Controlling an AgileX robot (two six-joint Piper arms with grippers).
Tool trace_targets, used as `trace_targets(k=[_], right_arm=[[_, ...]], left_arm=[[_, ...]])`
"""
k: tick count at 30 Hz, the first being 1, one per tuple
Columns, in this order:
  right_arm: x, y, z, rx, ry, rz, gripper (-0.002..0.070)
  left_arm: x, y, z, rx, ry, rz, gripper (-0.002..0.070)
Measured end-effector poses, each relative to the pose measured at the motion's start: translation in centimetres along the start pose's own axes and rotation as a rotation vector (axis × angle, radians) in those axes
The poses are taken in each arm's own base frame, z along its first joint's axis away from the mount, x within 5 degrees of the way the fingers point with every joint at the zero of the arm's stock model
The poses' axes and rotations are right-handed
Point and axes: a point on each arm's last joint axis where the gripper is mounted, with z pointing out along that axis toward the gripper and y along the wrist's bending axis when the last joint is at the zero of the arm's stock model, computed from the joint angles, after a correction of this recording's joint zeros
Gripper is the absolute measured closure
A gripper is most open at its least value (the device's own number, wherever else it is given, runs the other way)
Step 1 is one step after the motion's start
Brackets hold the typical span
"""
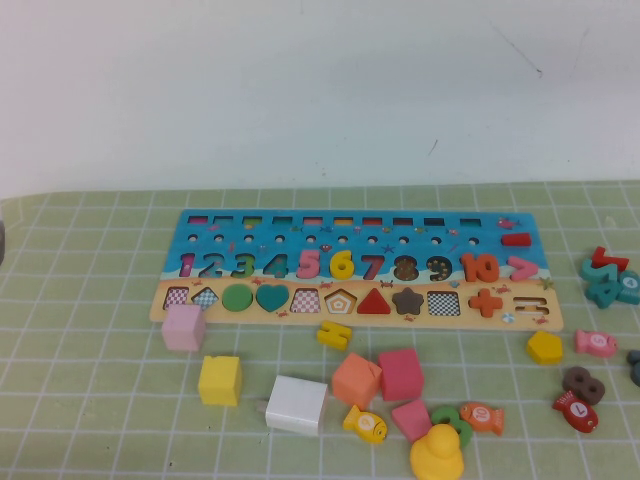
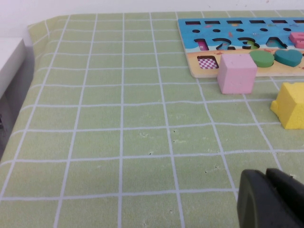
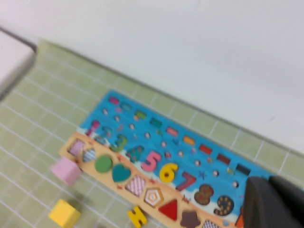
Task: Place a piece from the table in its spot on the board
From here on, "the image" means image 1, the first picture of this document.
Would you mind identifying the red wooden number seven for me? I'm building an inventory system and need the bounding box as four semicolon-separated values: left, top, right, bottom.
591;246;630;274

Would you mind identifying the red wooden fish seven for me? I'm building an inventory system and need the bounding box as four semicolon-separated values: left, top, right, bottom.
551;389;600;434

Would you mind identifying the pink wooden greater-than sign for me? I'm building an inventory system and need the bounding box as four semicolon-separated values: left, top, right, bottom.
507;256;540;282

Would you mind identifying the teal wooden fish four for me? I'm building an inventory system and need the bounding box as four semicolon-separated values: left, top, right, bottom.
615;269;640;306

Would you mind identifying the pink wooden cube block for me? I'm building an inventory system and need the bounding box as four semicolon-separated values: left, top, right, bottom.
160;303;207;353

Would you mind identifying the brown wooden number eight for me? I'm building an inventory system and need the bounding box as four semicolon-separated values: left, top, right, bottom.
561;366;607;406

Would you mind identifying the pink wooden parallelogram block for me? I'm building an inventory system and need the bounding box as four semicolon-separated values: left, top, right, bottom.
391;398;434;444

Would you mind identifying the green checkered tablecloth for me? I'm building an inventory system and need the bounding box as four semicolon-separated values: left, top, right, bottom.
0;180;640;480

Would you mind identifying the yellow wooden cube block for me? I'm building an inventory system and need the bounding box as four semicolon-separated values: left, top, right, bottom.
197;354;244;407

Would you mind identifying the yellow rubber duck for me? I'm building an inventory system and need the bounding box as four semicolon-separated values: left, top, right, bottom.
409;423;466;480

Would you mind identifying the orange wooden plus sign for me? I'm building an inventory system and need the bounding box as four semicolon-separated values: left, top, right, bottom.
468;288;504;319

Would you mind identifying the yellow wooden pentagon block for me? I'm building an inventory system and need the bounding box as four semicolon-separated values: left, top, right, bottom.
525;329;565;366

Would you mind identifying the orange wooden number ten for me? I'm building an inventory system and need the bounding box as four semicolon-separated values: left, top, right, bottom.
459;252;501;285

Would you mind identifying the colourful wooden number puzzle board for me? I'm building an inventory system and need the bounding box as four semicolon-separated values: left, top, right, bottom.
149;209;565;332

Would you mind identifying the teal wooden number four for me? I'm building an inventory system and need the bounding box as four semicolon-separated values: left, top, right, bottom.
585;279;626;310

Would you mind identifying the orange wooden cube block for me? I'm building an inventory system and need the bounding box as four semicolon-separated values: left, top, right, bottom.
331;352;384;410

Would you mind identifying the orange wooden fish ten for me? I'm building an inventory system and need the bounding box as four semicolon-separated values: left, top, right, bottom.
458;402;506;437

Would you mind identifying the pink wooden number five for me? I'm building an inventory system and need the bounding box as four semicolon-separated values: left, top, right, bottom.
295;248;323;281

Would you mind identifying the red wooden triangle block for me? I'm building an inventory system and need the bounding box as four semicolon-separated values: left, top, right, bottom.
356;287;393;316

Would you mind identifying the pink wooden fish five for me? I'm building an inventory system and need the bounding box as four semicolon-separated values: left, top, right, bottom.
573;328;619;359

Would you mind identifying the yellow wooden fish nine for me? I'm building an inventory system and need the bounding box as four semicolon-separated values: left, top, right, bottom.
342;404;389;445

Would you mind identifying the yellow wooden number six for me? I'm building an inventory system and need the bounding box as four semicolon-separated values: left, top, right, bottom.
329;249;357;282

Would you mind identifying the green wooden number three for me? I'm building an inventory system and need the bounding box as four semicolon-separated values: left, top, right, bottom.
430;405;475;450

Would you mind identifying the yellow wooden equals sign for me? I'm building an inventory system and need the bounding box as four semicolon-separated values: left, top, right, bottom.
316;319;354;351

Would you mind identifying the white usb charger adapter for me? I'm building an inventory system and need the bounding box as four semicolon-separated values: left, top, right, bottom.
257;374;330;437

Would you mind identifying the brown wooden star block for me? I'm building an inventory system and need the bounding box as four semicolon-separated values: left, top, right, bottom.
391;286;426;317

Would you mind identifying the teal wooden heart block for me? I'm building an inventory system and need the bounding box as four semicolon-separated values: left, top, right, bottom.
255;283;291;314

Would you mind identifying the green wooden circle block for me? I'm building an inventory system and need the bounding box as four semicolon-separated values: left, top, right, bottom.
221;283;255;314

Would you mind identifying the pink-red cube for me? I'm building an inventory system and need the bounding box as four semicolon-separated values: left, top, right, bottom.
377;348;426;403

